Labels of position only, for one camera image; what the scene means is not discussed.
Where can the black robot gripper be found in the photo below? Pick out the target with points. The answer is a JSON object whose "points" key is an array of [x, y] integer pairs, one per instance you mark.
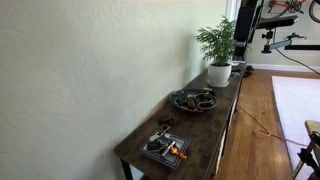
{"points": [[248, 23]]}

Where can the black floor object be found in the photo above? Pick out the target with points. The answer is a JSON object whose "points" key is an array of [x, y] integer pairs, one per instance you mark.
{"points": [[248, 69]]}

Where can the black items pile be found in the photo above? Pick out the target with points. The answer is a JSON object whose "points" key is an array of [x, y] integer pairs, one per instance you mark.
{"points": [[237, 68]]}

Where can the green leafy plant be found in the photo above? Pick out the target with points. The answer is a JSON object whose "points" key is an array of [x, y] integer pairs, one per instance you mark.
{"points": [[218, 43]]}

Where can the white plant pot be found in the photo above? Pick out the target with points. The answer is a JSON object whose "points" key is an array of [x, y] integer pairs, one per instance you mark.
{"points": [[219, 74]]}

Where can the white pot saucer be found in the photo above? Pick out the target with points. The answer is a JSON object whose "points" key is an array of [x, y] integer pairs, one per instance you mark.
{"points": [[218, 85]]}

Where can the red bicycle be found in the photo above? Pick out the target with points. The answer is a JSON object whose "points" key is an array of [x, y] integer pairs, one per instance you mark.
{"points": [[293, 6]]}

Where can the white rug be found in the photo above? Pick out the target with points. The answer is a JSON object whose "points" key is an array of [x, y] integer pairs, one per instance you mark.
{"points": [[296, 103]]}

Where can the dark round bowl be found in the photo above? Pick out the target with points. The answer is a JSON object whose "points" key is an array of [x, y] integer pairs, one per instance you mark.
{"points": [[175, 98]]}

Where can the wooden folding chair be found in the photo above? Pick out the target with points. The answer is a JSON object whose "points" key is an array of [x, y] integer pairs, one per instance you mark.
{"points": [[313, 128]]}

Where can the square blue tray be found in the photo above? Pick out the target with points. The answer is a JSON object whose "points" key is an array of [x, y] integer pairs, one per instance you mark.
{"points": [[180, 143]]}

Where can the silver key bunch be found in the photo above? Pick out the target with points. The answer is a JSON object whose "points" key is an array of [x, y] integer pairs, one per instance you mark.
{"points": [[165, 140]]}

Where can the black key fob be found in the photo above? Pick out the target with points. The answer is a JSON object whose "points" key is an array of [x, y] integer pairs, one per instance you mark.
{"points": [[154, 145]]}

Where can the black metal table leg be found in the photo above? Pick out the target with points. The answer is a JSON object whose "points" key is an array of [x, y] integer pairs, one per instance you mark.
{"points": [[126, 170]]}

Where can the black camera mount head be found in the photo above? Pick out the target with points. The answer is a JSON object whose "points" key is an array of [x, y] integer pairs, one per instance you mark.
{"points": [[267, 35]]}

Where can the black bar camera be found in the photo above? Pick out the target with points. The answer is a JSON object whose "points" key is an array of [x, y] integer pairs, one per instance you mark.
{"points": [[276, 22]]}

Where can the black horizontal rail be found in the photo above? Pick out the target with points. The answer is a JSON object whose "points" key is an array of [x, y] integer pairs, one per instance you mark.
{"points": [[301, 47]]}

